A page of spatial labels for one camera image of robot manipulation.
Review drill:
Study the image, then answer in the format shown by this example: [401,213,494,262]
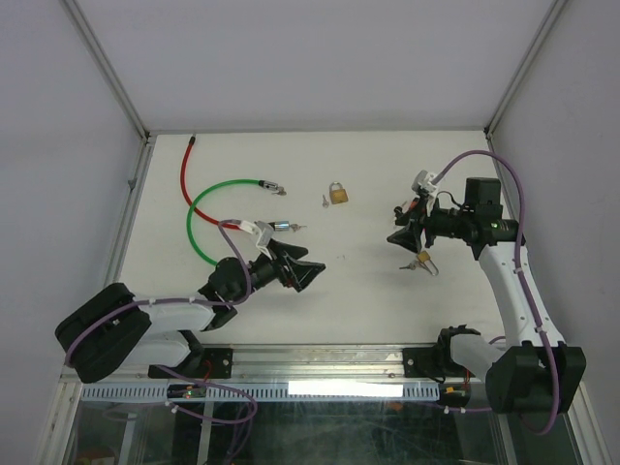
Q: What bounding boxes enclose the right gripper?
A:
[387,195,473,254]

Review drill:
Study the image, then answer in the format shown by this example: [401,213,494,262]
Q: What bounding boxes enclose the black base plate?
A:
[167,346,233,380]
[402,346,466,383]

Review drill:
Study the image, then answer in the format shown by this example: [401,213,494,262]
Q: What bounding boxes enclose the black keys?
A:
[393,206,405,226]

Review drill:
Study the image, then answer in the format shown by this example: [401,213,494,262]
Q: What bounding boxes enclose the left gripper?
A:
[232,238,325,303]

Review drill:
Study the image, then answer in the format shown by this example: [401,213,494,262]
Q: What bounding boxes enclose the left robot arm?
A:
[54,239,326,384]

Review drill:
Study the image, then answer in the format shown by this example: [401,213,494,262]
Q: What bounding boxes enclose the white slotted cable duct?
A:
[81,380,440,404]

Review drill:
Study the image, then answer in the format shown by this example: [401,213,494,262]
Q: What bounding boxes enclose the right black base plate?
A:
[402,346,466,383]

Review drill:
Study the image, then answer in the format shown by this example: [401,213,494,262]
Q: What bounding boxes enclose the green cable lock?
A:
[186,178,281,267]

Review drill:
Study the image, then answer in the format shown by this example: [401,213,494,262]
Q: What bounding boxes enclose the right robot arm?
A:
[387,171,586,414]

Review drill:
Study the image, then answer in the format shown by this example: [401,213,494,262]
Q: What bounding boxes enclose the small brass padlock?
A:
[417,251,439,276]

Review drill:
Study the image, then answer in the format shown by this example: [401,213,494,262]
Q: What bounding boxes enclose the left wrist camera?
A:
[238,220,274,259]

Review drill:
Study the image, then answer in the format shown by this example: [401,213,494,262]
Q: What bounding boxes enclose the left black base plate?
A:
[167,346,233,380]

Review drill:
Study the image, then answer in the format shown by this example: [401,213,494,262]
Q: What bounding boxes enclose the large brass padlock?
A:
[328,181,349,205]

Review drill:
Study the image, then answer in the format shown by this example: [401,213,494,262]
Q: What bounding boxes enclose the red cable lock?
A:
[179,135,286,225]

